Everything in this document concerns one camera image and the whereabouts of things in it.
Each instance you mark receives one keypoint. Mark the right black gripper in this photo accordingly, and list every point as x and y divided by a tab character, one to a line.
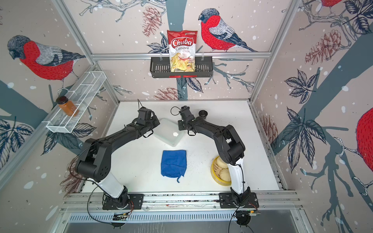
179	123

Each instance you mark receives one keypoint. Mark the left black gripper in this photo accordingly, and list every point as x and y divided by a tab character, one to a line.
156	120

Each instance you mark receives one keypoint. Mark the clear plastic lunch box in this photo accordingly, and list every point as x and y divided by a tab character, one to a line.
168	132

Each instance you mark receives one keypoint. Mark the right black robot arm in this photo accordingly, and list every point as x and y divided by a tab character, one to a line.
229	146

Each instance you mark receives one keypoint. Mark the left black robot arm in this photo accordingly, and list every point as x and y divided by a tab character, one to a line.
94	162

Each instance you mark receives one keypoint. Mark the black cap salt shaker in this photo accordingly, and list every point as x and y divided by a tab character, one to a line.
203	114

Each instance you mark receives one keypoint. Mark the blue cloth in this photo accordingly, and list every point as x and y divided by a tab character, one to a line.
173	164

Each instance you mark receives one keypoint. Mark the upper white steamed bun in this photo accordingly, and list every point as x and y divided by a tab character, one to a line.
220	163

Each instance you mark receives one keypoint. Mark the white steamed bun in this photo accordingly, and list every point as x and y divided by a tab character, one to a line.
220	163
224	175

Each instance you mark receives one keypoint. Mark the lower white steamed bun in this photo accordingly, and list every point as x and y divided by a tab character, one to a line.
224	175

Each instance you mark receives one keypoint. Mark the red cassava chips bag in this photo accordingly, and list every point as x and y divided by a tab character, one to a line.
182	50

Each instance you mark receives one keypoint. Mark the orange sauce bottle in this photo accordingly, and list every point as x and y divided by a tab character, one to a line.
67	106

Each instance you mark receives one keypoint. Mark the black wall basket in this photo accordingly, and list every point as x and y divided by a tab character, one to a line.
160	68

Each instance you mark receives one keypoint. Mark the white wire mesh shelf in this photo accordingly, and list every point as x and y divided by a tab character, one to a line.
81	97

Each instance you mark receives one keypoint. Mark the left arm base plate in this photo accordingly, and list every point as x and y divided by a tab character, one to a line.
137	201

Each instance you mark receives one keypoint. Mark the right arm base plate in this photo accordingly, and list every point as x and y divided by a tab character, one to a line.
226	201

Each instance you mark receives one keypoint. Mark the aluminium front rail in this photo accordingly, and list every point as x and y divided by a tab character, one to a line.
185	201

